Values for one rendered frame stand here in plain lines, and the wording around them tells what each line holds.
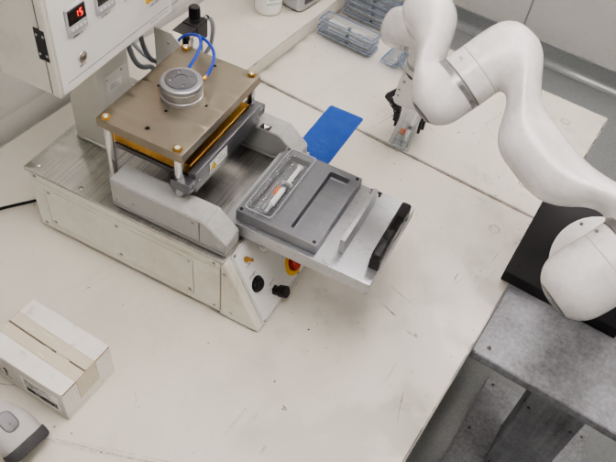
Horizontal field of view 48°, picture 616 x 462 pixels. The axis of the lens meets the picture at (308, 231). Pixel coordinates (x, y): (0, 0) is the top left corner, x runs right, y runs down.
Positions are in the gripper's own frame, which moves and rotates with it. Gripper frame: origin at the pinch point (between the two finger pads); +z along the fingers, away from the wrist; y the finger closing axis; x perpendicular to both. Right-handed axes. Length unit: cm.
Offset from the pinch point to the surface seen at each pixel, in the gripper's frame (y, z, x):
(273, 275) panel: 11, -3, 63
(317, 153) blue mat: 17.8, 3.2, 18.9
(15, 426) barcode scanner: 37, -4, 111
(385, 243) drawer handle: -9, -23, 62
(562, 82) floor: -47, 78, -161
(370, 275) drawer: -8, -19, 67
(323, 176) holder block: 7, -21, 50
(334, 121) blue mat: 18.4, 3.2, 5.5
